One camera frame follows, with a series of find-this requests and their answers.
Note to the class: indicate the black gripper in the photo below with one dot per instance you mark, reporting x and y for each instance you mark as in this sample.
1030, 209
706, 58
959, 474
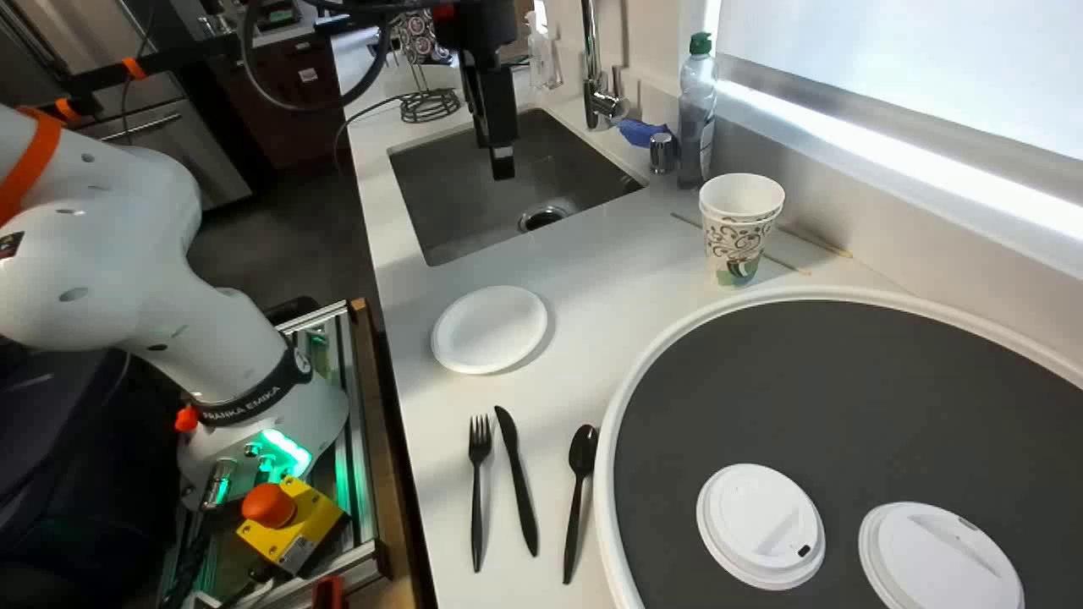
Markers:
485, 40

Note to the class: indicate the patterned paper cup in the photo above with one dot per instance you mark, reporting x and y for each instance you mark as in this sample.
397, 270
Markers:
736, 217

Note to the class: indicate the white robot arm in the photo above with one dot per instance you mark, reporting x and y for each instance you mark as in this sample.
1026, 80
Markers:
96, 256

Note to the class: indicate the stainless steel sink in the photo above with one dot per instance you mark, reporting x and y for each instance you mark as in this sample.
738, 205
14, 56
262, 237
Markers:
462, 209

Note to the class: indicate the clear glass flask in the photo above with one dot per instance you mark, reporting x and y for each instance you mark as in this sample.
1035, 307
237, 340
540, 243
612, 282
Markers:
418, 41

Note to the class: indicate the chrome kitchen faucet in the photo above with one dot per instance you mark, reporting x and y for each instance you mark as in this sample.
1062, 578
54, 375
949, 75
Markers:
603, 97

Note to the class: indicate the white small plate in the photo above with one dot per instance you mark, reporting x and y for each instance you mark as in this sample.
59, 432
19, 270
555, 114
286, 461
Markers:
490, 328

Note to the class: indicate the clear bottle green cap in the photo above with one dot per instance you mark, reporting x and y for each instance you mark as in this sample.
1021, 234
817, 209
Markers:
694, 108

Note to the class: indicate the black plastic fork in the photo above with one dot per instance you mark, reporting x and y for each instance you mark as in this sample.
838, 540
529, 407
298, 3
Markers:
480, 452

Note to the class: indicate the black plastic spoon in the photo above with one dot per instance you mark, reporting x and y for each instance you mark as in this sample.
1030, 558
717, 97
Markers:
580, 465

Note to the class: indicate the yellow emergency stop button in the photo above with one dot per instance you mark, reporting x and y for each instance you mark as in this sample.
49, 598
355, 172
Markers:
289, 523

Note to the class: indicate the round black white tray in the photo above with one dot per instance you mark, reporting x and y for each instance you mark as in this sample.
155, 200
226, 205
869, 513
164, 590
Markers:
857, 404

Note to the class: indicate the white cup lid left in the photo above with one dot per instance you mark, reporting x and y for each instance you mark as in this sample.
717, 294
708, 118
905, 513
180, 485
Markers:
760, 524

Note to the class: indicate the white cup lid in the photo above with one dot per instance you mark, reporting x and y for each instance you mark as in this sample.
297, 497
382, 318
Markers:
923, 555
760, 524

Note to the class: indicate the white cup lid right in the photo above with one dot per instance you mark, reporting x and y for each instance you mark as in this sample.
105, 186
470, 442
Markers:
923, 555

